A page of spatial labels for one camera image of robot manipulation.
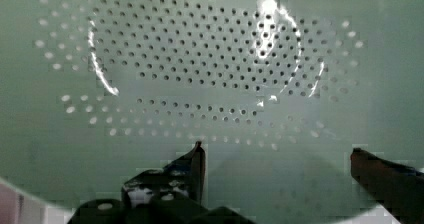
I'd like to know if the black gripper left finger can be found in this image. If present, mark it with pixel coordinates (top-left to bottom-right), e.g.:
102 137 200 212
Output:
121 141 206 208

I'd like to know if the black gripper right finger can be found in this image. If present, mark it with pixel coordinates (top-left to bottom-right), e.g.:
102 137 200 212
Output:
350 148 424 224

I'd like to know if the mint green oval strainer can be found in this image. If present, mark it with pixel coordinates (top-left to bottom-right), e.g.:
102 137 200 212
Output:
1 0 423 223

